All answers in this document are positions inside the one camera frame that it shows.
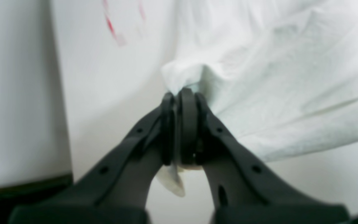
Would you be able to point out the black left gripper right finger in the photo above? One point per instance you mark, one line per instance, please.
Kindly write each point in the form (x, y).
(244, 189)

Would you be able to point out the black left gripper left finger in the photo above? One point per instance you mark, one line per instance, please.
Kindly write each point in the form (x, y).
(115, 190)

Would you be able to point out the white T-shirt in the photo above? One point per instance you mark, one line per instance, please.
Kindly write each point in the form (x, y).
(282, 75)

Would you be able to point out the red tape rectangle marking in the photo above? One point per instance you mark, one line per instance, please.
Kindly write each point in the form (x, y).
(125, 19)

